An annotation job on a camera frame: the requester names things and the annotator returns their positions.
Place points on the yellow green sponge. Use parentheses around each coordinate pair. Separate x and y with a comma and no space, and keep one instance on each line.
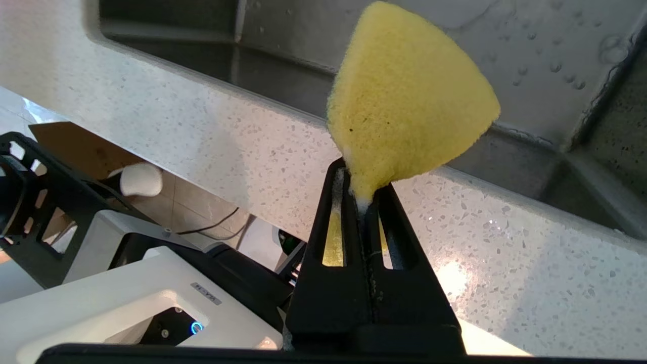
(404,101)

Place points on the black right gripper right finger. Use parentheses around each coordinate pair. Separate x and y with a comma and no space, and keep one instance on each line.
(414,313)

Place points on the brown cardboard box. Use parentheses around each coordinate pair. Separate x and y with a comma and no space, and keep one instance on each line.
(86,146)

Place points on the stainless steel sink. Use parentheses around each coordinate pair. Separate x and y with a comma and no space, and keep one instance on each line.
(505,60)

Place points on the black metal torso frame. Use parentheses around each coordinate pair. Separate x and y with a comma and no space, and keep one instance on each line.
(30,202)

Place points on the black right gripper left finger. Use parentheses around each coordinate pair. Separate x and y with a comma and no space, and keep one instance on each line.
(328,308)

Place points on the white black robot base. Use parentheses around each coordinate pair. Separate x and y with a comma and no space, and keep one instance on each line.
(101,293)

